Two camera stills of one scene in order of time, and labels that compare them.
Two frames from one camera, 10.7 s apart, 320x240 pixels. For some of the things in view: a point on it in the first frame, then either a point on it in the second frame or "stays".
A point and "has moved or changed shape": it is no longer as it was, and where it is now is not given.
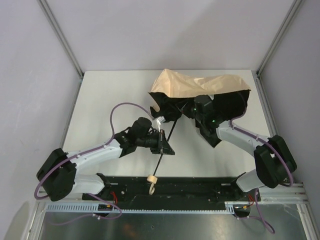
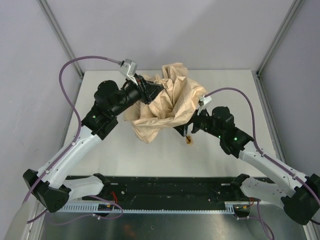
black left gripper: (161, 142) → (145, 89)
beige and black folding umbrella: (174, 93) has moved or changed shape
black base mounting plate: (171, 191) stays
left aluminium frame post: (49, 13) stays
